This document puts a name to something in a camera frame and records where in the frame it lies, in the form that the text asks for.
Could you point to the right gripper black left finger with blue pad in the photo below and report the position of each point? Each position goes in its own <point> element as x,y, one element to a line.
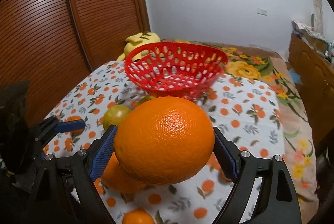
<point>86,166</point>

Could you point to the orange-print white cloth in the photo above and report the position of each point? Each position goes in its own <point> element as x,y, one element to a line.
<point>105,87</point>

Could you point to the red perforated plastic basket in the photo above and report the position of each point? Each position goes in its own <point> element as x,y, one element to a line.
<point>175,69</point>

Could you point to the wooden louvered wardrobe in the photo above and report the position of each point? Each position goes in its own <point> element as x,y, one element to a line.
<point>54,44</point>

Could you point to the yellow plush toy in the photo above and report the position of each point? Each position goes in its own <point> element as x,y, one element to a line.
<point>138,40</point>

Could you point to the dull green fruit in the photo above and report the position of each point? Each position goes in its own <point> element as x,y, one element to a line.
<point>145,99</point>

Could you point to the white wall switch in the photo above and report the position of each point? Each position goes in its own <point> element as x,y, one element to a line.
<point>261,11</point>

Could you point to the yellow-green round fruit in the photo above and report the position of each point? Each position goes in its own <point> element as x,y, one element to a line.
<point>115,116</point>

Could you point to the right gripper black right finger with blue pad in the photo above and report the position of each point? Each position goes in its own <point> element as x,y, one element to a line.
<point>277,199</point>

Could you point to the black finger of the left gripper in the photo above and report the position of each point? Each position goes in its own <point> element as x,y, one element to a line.
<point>51,126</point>

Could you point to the small tangerine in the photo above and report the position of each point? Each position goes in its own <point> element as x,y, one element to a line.
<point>76,125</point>
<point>137,216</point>

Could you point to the large orange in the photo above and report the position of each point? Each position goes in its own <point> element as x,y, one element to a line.
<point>165,140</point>
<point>114,177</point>

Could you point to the clutter on cabinet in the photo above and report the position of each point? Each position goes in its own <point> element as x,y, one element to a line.
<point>314,40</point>

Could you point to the wooden side cabinet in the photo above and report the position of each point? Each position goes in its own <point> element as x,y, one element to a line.
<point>316,90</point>

